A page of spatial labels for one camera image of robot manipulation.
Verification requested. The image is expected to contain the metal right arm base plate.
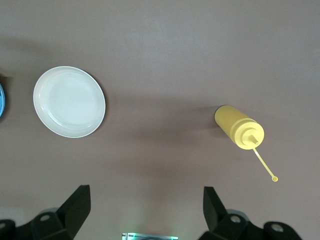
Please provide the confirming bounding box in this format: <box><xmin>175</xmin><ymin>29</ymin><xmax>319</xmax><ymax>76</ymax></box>
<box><xmin>121</xmin><ymin>232</ymin><xmax>180</xmax><ymax>240</ymax></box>

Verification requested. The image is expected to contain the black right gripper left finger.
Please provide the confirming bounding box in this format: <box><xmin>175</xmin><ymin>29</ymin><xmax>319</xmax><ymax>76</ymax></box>
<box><xmin>0</xmin><ymin>184</ymin><xmax>91</xmax><ymax>240</ymax></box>

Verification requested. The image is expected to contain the cream round plate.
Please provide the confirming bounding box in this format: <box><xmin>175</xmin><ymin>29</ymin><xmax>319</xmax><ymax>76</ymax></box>
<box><xmin>33</xmin><ymin>65</ymin><xmax>106</xmax><ymax>139</ymax></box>

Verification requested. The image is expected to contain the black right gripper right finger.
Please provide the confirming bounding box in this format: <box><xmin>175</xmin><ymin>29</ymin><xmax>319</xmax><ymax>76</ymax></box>
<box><xmin>197</xmin><ymin>186</ymin><xmax>305</xmax><ymax>240</ymax></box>

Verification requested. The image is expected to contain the yellow squeeze bottle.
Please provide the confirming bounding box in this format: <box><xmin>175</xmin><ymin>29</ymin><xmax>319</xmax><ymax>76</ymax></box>
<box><xmin>214</xmin><ymin>104</ymin><xmax>280</xmax><ymax>184</ymax></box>

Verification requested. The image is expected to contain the blue round plate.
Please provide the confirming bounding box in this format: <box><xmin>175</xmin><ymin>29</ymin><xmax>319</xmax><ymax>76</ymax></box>
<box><xmin>0</xmin><ymin>82</ymin><xmax>6</xmax><ymax>118</ymax></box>

